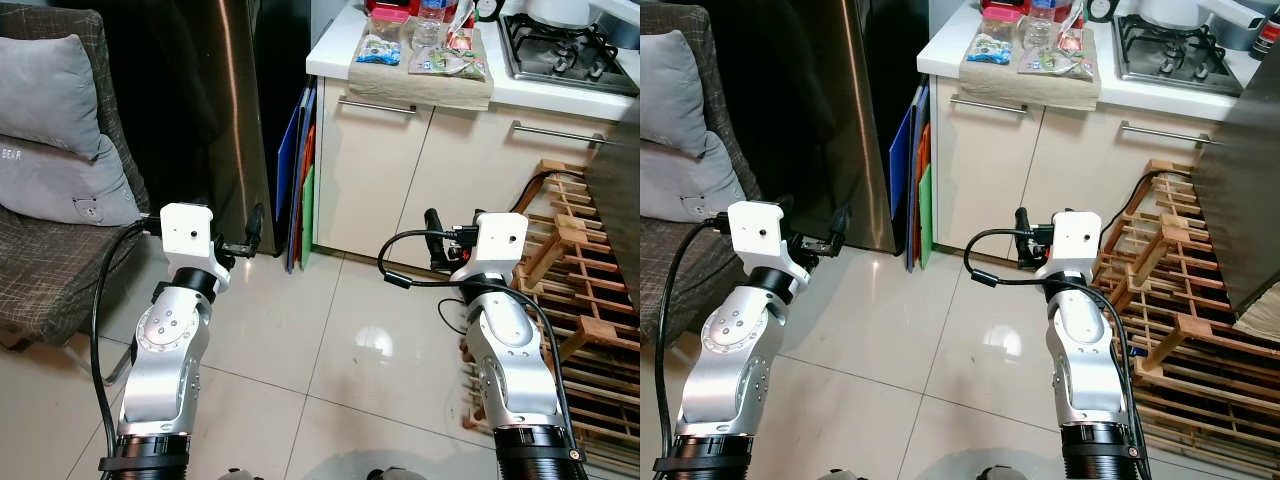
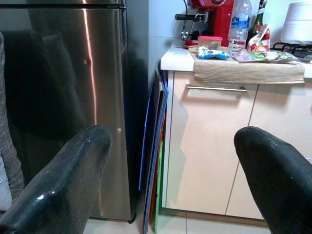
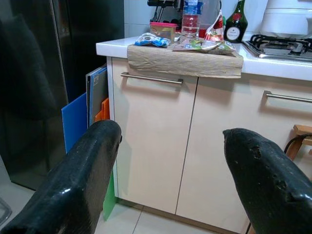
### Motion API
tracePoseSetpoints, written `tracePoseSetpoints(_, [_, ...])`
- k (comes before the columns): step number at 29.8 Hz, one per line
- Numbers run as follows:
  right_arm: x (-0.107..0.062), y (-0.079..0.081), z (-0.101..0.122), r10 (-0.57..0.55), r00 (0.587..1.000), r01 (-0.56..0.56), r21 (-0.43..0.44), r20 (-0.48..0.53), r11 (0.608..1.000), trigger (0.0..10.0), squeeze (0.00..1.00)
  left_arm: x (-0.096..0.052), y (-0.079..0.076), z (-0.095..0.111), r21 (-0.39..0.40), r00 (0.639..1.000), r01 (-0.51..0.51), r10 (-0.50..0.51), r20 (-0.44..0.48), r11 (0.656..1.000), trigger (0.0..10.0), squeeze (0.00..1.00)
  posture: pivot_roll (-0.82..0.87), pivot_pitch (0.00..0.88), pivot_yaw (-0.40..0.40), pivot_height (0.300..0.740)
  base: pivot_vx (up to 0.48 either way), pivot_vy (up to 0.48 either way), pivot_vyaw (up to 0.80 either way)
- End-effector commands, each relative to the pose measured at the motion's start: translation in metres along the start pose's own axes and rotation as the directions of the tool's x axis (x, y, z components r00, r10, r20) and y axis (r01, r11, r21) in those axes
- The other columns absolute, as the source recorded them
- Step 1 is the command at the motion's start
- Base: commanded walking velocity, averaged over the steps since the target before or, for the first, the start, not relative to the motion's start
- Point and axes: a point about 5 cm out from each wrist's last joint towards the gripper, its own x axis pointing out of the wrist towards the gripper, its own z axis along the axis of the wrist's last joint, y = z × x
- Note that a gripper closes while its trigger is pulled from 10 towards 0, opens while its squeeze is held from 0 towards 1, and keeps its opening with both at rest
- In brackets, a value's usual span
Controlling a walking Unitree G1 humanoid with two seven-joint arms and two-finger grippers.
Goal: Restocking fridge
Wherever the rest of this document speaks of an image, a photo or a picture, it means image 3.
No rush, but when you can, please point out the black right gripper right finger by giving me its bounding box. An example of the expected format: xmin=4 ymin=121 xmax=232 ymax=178
xmin=222 ymin=128 xmax=312 ymax=234

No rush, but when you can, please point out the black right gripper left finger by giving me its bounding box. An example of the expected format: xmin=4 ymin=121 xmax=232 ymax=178
xmin=0 ymin=120 xmax=122 ymax=234

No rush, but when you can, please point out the blue white snack bag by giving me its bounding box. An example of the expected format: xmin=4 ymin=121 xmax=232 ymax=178
xmin=134 ymin=32 xmax=170 ymax=48

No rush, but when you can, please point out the tall dark steel fridge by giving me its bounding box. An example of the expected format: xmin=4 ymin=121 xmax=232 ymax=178
xmin=0 ymin=0 xmax=125 ymax=192

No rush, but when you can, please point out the green plastic board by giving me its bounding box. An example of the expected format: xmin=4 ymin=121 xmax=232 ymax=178
xmin=102 ymin=168 xmax=117 ymax=221

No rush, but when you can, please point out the blue plastic board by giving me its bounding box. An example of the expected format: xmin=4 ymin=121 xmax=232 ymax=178
xmin=60 ymin=92 xmax=88 ymax=155

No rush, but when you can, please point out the wooden wine rack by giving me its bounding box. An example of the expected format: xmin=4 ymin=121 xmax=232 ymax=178
xmin=285 ymin=124 xmax=312 ymax=163

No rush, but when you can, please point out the orange plastic board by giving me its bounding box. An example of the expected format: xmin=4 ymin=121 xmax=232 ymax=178
xmin=94 ymin=97 xmax=110 ymax=122

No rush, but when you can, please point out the grey board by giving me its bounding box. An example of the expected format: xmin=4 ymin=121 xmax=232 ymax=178
xmin=85 ymin=63 xmax=109 ymax=127

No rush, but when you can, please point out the steel gas stove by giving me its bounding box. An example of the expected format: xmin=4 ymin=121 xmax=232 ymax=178
xmin=242 ymin=34 xmax=312 ymax=60

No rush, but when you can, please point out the beige cloth mat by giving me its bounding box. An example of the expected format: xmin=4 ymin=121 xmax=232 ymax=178
xmin=127 ymin=39 xmax=244 ymax=80

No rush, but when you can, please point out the green flat food packet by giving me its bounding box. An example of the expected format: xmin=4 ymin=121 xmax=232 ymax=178
xmin=172 ymin=39 xmax=237 ymax=55

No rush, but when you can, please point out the dark green liquor bottle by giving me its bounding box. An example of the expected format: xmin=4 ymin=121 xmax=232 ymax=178
xmin=223 ymin=0 xmax=249 ymax=44

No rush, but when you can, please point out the red white snack bag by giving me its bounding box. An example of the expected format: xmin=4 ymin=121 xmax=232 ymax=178
xmin=203 ymin=9 xmax=226 ymax=42

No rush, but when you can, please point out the pink lidded plastic container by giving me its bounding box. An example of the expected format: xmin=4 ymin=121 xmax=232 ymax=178
xmin=149 ymin=21 xmax=177 ymax=44

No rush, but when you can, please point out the clear plastic water bottle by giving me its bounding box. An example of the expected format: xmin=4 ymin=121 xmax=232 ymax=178
xmin=181 ymin=0 xmax=204 ymax=41

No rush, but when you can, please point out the clear plastic jug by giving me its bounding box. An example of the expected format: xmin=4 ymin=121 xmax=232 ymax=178
xmin=199 ymin=0 xmax=223 ymax=37

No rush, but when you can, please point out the black power cable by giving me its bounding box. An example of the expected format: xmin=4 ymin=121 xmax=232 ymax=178
xmin=284 ymin=133 xmax=312 ymax=153

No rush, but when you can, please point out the steel cabinet bar handle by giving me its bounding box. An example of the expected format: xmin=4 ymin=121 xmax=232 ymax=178
xmin=120 ymin=72 xmax=184 ymax=85
xmin=263 ymin=90 xmax=312 ymax=103

